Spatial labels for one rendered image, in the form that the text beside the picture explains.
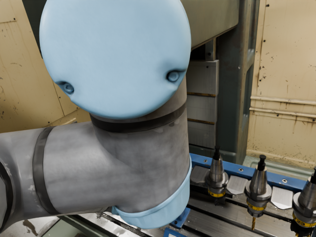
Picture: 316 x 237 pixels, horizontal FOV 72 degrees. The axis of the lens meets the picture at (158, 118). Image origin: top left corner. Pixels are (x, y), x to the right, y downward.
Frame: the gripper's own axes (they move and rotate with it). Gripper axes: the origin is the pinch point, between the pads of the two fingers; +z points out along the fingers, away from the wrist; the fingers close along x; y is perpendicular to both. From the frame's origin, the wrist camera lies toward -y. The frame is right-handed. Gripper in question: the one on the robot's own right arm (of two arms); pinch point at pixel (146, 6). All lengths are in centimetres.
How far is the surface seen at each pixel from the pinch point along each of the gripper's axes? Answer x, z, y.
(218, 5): 20.6, 30.8, 1.9
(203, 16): 14.0, 19.4, 3.7
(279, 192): 29, -4, 46
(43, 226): -75, 36, 103
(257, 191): 22.7, -4.6, 44.3
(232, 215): 24, 15, 78
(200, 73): 20, 63, 32
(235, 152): 38, 58, 80
